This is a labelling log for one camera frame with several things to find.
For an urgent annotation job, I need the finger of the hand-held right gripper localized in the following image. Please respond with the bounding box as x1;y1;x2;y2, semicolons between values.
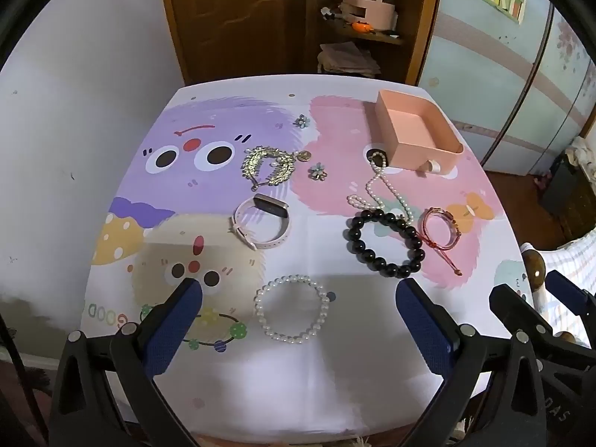
489;283;559;342
544;270;596;320

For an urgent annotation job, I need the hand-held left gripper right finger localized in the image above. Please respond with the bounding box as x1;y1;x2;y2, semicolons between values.
395;278;546;447

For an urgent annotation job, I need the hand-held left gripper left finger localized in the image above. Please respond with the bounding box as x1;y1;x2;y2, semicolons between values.
49;278;204;447

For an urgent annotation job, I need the white pearl bracelet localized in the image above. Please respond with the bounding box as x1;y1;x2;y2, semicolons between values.
254;275;330;344

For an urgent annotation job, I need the black bead bracelet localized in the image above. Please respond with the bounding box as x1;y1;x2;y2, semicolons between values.
343;209;426;279

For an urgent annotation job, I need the red string bracelet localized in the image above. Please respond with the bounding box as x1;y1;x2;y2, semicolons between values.
418;206;465;276

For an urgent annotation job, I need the pink strap smartwatch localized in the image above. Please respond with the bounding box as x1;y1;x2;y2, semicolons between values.
231;192;292;251

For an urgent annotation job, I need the white pearl necklace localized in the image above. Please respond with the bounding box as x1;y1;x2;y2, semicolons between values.
347;150;415;226

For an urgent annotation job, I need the gold leaf brooch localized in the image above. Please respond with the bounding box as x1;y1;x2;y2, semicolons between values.
241;145;298;191

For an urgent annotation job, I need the pink box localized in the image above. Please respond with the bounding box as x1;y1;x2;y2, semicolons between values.
375;88;465;174

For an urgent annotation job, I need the checked bed blanket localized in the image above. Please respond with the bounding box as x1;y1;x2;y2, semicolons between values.
519;228;596;350

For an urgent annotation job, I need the wooden ball bedpost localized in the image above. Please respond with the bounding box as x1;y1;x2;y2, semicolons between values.
521;249;547;295

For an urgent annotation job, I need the dark wooden nightstand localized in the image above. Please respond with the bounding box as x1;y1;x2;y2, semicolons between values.
559;168;596;243

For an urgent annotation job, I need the black box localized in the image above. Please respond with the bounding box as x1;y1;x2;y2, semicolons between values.
540;153;583;215

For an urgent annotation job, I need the cartoon printed tablecloth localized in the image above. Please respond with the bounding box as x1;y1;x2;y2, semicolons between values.
80;72;536;445

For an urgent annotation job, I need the white crumpled cloth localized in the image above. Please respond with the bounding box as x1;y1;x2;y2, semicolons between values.
565;137;596;173

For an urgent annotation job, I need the light blue wardrobe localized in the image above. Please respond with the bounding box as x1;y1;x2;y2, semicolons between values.
416;0;596;178

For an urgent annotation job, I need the stack of folded beige cloths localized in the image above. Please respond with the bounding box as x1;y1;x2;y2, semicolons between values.
318;42;383;79

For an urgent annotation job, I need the brown wooden shelf cabinet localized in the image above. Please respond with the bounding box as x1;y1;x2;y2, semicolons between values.
305;0;445;87

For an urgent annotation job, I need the brown wooden door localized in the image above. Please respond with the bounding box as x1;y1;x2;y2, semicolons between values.
156;0;308;87

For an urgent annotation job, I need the black cable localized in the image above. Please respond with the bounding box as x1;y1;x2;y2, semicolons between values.
0;312;52;447

